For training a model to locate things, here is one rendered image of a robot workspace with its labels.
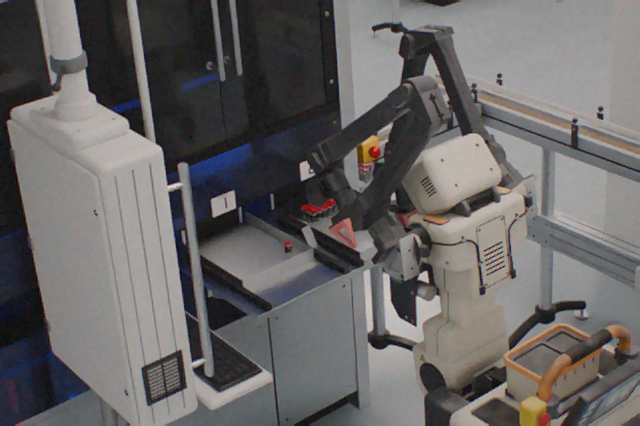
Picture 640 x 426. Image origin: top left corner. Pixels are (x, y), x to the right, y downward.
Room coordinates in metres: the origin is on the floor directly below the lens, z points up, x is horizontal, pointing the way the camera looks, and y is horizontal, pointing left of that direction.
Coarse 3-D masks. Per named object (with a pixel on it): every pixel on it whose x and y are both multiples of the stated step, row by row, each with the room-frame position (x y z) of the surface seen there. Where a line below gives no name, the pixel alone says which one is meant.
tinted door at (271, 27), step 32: (224, 0) 3.36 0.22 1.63; (256, 0) 3.43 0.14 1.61; (288, 0) 3.50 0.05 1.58; (224, 32) 3.35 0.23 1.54; (256, 32) 3.42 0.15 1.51; (288, 32) 3.49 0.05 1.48; (320, 32) 3.57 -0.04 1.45; (224, 64) 3.35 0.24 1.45; (256, 64) 3.42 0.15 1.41; (288, 64) 3.49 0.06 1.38; (320, 64) 3.56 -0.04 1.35; (224, 96) 3.34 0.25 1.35; (256, 96) 3.41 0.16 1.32; (288, 96) 3.48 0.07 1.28; (320, 96) 3.55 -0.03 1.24; (224, 128) 3.34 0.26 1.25; (256, 128) 3.40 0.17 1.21
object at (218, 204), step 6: (234, 192) 3.33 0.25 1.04; (216, 198) 3.29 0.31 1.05; (222, 198) 3.30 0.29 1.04; (228, 198) 3.31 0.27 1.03; (234, 198) 3.32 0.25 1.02; (216, 204) 3.28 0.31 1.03; (222, 204) 3.30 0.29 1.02; (228, 204) 3.31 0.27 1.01; (234, 204) 3.32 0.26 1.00; (216, 210) 3.28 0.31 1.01; (222, 210) 3.30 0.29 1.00; (228, 210) 3.31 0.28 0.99
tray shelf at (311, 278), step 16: (288, 208) 3.51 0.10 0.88; (272, 224) 3.41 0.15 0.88; (304, 240) 3.29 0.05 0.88; (288, 272) 3.10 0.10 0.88; (304, 272) 3.10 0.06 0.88; (320, 272) 3.09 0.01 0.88; (336, 272) 3.08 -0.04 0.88; (352, 272) 3.08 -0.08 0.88; (208, 288) 3.07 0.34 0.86; (224, 288) 3.04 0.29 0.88; (256, 288) 3.02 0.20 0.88; (272, 288) 3.02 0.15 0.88; (288, 288) 3.01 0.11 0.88; (304, 288) 3.00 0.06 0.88; (320, 288) 3.01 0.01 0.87; (240, 304) 2.95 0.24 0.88; (272, 304) 2.93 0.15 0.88; (288, 304) 2.94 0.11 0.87
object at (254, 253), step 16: (240, 224) 3.42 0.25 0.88; (256, 224) 3.39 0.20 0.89; (208, 240) 3.33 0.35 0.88; (224, 240) 3.32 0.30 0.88; (240, 240) 3.32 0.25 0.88; (256, 240) 3.31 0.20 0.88; (272, 240) 3.30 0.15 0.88; (288, 240) 3.26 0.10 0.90; (208, 256) 3.23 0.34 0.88; (224, 256) 3.22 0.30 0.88; (240, 256) 3.21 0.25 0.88; (256, 256) 3.21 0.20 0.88; (272, 256) 3.20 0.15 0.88; (304, 256) 3.15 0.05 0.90; (224, 272) 3.09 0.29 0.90; (240, 272) 3.12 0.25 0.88; (256, 272) 3.11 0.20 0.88; (272, 272) 3.08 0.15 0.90
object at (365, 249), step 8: (360, 192) 3.52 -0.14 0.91; (392, 216) 3.40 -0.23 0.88; (304, 224) 3.34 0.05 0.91; (320, 224) 3.38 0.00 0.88; (328, 224) 3.38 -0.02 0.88; (320, 232) 3.28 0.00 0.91; (328, 232) 3.32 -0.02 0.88; (344, 232) 3.32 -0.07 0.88; (360, 232) 3.31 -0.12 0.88; (328, 240) 3.24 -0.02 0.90; (336, 240) 3.22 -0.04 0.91; (360, 240) 3.26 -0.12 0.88; (368, 240) 3.25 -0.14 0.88; (344, 248) 3.19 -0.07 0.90; (360, 248) 3.21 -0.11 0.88; (368, 248) 3.15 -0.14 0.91; (360, 256) 3.13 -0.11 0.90; (368, 256) 3.15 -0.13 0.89
